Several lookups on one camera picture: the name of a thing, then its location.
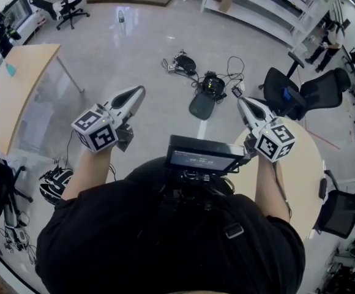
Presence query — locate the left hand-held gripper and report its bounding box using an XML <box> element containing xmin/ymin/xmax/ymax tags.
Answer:
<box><xmin>70</xmin><ymin>85</ymin><xmax>147</xmax><ymax>154</ymax></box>

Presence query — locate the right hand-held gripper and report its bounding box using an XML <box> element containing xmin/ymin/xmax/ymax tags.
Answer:
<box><xmin>237</xmin><ymin>97</ymin><xmax>296</xmax><ymax>164</ymax></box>

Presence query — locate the person's right forearm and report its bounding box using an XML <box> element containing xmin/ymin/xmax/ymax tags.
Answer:
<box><xmin>255</xmin><ymin>156</ymin><xmax>291</xmax><ymax>223</ymax></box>

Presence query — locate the person's left forearm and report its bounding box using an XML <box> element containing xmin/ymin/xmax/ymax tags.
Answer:
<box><xmin>60</xmin><ymin>147</ymin><xmax>111</xmax><ymax>200</ymax></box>

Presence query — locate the open black equipment bag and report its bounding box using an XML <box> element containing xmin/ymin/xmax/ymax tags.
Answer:
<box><xmin>189</xmin><ymin>71</ymin><xmax>227</xmax><ymax>121</ymax></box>

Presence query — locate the black headrest office chair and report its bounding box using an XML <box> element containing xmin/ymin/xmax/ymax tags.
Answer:
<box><xmin>258</xmin><ymin>51</ymin><xmax>351</xmax><ymax>121</ymax></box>

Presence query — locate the small black monitor screen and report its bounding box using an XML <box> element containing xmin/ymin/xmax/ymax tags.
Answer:
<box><xmin>164</xmin><ymin>135</ymin><xmax>249</xmax><ymax>173</ymax></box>

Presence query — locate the round wooden table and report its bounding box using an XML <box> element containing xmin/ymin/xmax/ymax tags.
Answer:
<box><xmin>231</xmin><ymin>118</ymin><xmax>327</xmax><ymax>243</ymax></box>

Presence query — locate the white shelving rack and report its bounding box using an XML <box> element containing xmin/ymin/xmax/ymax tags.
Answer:
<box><xmin>200</xmin><ymin>0</ymin><xmax>340</xmax><ymax>51</ymax></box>

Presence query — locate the rectangular wooden table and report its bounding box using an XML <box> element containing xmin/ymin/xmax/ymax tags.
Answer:
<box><xmin>0</xmin><ymin>43</ymin><xmax>85</xmax><ymax>156</ymax></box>

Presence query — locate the black and white office chair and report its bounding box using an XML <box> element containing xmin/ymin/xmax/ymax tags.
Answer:
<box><xmin>29</xmin><ymin>0</ymin><xmax>91</xmax><ymax>31</ymax></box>

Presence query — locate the brown cardboard box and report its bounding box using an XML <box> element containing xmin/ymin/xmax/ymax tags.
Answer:
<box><xmin>214</xmin><ymin>0</ymin><xmax>235</xmax><ymax>13</ymax></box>

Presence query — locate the teal spray bottle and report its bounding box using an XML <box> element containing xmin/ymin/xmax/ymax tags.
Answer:
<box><xmin>2</xmin><ymin>58</ymin><xmax>17</xmax><ymax>78</ymax></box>

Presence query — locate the black mesh office chair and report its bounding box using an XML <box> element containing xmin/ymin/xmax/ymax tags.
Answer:
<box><xmin>0</xmin><ymin>139</ymin><xmax>34</xmax><ymax>226</ymax></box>

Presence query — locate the person's black shirt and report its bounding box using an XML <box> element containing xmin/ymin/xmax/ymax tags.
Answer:
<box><xmin>35</xmin><ymin>156</ymin><xmax>307</xmax><ymax>294</ymax></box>

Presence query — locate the grey wearable equipment pack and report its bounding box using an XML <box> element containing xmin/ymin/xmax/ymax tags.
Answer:
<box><xmin>1</xmin><ymin>194</ymin><xmax>31</xmax><ymax>251</ymax></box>

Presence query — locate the black pack with cables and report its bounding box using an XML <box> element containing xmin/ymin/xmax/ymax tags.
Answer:
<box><xmin>162</xmin><ymin>51</ymin><xmax>196</xmax><ymax>76</ymax></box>

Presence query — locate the black chest harness mount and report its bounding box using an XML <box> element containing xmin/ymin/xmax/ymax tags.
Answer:
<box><xmin>157</xmin><ymin>170</ymin><xmax>235</xmax><ymax>214</ymax></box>

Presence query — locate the grey strap buckle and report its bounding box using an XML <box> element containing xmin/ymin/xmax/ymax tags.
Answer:
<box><xmin>223</xmin><ymin>222</ymin><xmax>245</xmax><ymax>240</ymax></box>

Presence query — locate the black metal-frame visitor chair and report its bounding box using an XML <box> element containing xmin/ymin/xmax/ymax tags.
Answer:
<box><xmin>313</xmin><ymin>170</ymin><xmax>355</xmax><ymax>240</ymax></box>

